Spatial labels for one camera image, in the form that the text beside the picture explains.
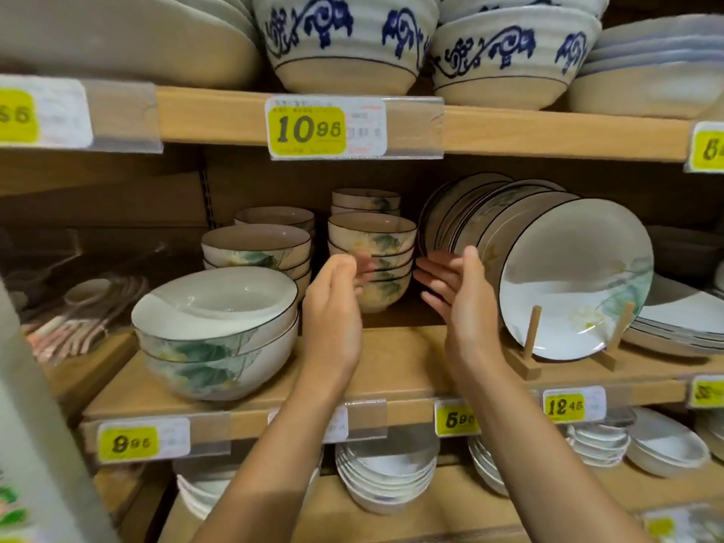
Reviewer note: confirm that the stack of large white bowls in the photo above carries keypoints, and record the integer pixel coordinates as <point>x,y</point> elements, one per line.
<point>203,486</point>

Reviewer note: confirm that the person's left forearm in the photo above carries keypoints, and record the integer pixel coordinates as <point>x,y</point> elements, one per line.
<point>266,475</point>

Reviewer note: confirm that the medium floral bowls stack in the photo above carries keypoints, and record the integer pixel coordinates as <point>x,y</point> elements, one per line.
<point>302,283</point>

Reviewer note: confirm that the yellow price tag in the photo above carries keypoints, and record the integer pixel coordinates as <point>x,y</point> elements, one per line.
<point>305,130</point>
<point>707,149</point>
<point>662,527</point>
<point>56,113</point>
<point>455,419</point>
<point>564,407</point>
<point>707,392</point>
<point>127,443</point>
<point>338,426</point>

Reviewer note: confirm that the stack of large white dishes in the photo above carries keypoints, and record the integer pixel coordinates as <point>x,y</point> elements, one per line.
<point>141,45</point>

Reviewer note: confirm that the person's right forearm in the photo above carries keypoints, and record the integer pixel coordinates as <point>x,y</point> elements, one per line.
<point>543,469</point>

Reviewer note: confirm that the person's left hand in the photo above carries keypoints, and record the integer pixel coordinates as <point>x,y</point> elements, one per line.
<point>334,327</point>

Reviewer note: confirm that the bundle of pink ceramic spoons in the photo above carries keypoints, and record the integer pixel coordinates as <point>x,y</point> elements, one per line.
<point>85,291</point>

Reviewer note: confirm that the person's right hand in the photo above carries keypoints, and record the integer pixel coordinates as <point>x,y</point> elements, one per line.
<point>472,316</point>

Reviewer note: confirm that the wooden plate rack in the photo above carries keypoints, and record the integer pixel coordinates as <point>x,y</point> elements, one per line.
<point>531,333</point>

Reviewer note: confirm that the green sign price tag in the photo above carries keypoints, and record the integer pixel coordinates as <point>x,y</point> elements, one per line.
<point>11,514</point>

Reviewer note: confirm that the row of black-rimmed floral plates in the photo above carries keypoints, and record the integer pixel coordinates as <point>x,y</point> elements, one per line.
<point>577,277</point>

